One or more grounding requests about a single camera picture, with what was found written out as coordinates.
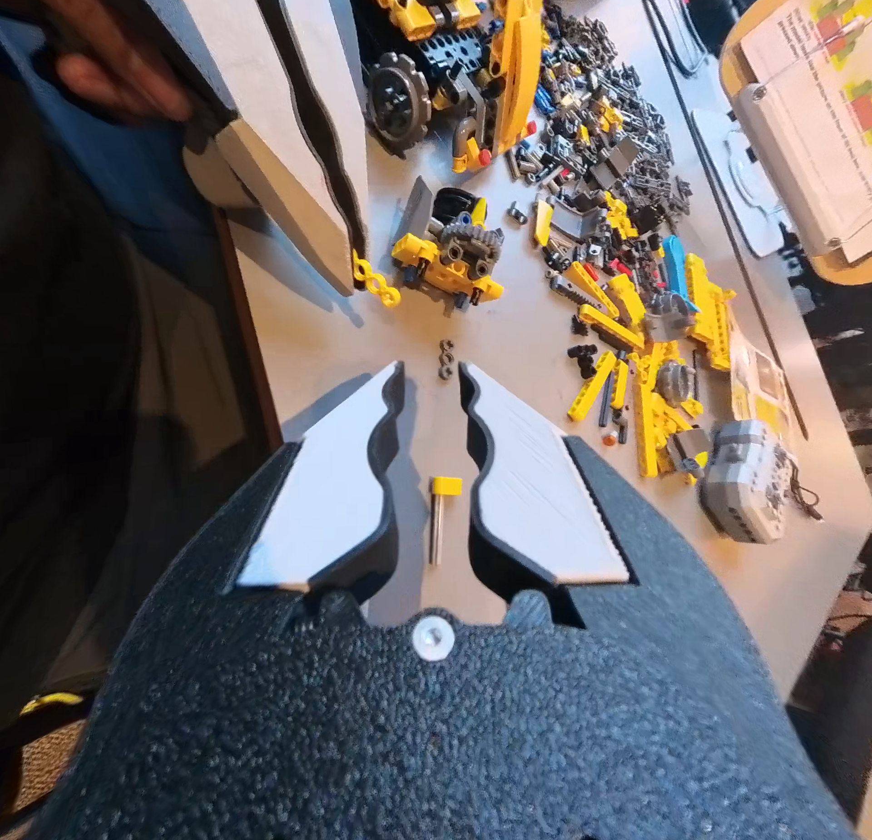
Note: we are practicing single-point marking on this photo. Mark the grey desk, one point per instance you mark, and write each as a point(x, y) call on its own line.
point(511, 376)

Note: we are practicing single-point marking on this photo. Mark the yellow holed beam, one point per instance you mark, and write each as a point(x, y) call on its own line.
point(378, 282)

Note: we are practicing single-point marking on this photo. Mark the sticker sheet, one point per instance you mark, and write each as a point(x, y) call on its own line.
point(763, 383)

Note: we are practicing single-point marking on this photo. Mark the person's left hand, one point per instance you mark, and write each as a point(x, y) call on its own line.
point(82, 36)

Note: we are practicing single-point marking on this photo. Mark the yellow curved fairing piece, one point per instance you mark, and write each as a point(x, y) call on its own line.
point(543, 221)

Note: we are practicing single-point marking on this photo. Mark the spread of yellow beams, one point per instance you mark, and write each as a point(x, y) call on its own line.
point(647, 417)

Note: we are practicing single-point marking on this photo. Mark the white stand base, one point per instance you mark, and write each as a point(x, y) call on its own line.
point(742, 192)

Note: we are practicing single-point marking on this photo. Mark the grey battery box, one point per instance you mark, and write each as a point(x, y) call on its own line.
point(742, 485)

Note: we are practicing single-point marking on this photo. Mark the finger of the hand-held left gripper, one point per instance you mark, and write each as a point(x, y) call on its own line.
point(272, 138)
point(334, 70)

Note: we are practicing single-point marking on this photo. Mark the stack of yellow panels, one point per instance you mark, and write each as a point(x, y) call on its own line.
point(712, 308)

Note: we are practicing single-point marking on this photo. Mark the yellow brick vehicle model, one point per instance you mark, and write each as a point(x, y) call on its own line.
point(518, 49)

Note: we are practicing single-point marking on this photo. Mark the pile of grey track links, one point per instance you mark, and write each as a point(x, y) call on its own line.
point(613, 104)

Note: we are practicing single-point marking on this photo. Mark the blue brick separator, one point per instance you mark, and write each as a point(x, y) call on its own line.
point(676, 267)

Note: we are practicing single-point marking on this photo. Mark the black connector cluster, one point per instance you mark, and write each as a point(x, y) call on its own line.
point(582, 359)

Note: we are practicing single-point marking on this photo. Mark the small yellow connector piece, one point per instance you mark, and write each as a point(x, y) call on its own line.
point(446, 486)

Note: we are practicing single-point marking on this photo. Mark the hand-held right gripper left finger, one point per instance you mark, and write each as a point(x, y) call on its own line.
point(320, 513)

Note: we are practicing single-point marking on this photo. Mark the person's dark clothing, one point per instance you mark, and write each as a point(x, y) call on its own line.
point(102, 376)

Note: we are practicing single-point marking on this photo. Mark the yellow brick wheel subassembly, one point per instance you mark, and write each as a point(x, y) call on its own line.
point(449, 261)

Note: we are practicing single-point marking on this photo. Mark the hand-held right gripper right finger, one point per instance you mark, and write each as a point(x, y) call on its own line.
point(552, 506)

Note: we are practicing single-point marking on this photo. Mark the black office chair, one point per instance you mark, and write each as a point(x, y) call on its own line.
point(41, 751)

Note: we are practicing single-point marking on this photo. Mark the small grey curved connector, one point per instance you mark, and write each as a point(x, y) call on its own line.
point(518, 212)

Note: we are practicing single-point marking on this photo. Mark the thin grey axle rod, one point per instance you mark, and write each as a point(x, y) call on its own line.
point(436, 530)

